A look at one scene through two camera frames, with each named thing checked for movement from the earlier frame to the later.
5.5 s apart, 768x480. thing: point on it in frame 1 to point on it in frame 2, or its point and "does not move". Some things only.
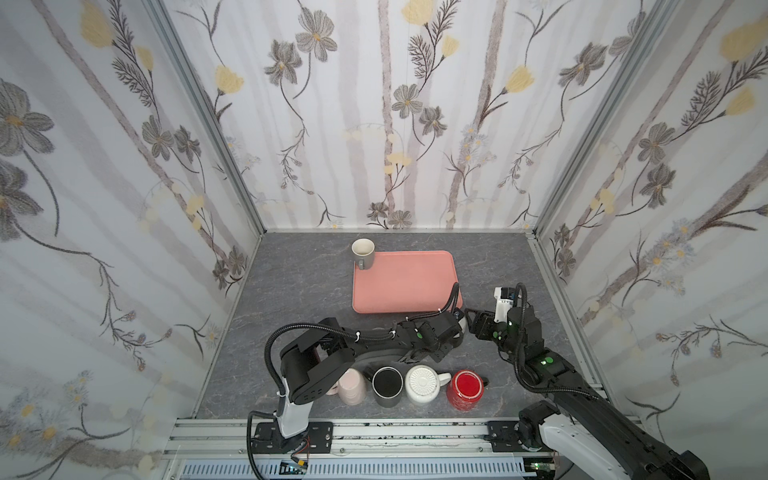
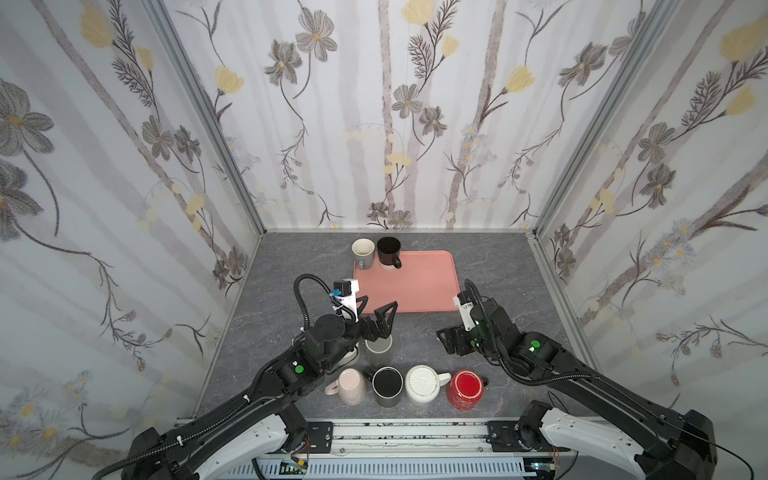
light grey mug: (364, 250) does not move
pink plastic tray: (419, 281) does not move
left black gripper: (440, 355) to (380, 328)
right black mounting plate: (503, 436) does not move
